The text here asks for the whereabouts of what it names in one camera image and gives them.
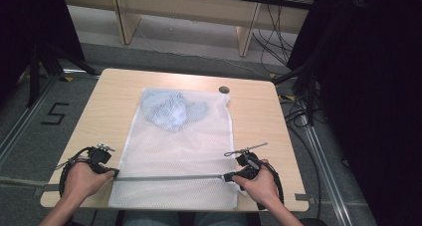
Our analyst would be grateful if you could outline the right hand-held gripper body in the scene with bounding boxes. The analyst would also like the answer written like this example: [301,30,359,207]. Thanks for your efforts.
[223,141,270,181]

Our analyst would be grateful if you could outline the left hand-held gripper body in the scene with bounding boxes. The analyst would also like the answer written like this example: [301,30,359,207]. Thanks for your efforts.
[86,142,116,174]

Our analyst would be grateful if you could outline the white mesh laundry bag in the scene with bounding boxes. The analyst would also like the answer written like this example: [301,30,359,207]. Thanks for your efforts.
[107,87,242,211]

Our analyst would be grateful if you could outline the person's right hand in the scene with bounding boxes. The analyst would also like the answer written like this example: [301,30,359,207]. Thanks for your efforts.
[231,158,283,210]

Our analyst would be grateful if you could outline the person's left hand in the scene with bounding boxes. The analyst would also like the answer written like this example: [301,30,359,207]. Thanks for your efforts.
[61,160,115,204]

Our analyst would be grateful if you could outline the light blue garment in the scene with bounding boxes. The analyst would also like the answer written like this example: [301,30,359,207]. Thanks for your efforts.
[141,89,210,132]

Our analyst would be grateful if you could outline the black metal stand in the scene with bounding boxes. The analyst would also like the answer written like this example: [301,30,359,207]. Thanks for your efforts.
[272,58,321,127]
[25,41,102,109]

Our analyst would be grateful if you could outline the black curtain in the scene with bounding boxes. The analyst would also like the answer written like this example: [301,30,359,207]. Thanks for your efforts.
[286,0,422,226]
[0,0,87,105]

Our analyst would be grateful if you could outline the light wooden desk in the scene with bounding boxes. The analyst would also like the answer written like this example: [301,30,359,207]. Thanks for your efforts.
[60,0,320,58]

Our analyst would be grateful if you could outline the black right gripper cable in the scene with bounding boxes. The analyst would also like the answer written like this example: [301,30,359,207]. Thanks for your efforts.
[257,159,286,210]

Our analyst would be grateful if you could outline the metal floor rail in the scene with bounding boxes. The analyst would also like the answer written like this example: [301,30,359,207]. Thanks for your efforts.
[0,72,69,167]
[298,113,353,226]

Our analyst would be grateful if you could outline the black floor cables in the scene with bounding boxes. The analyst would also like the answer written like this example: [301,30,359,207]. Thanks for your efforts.
[251,3,302,75]

